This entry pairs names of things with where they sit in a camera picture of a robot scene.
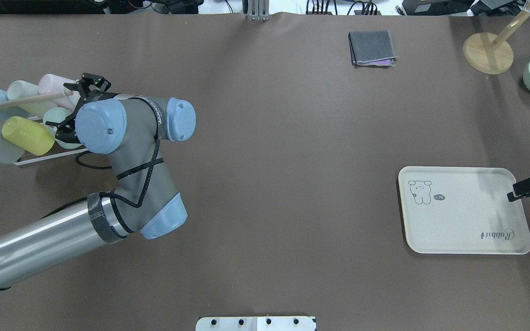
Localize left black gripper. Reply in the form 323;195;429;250
46;73;118;141

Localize mint green cup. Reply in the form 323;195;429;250
42;107;82;149

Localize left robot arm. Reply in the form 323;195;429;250
0;73;196;293

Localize pink cup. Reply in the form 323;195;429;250
37;74;80;112

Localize yellow cup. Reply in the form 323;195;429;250
1;116;55;156

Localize cream white cup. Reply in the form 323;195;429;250
6;80;58;118

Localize cream rabbit tray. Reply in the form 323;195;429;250
397;166;530;254

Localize wooden glass stand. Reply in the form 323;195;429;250
462;0;530;74

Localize folded grey cloth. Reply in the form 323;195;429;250
348;29;397;67

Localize white wire cup rack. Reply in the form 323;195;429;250
13;89;104;166

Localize aluminium frame post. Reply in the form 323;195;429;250
242;0;271;22

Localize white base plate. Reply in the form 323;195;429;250
195;316;317;331

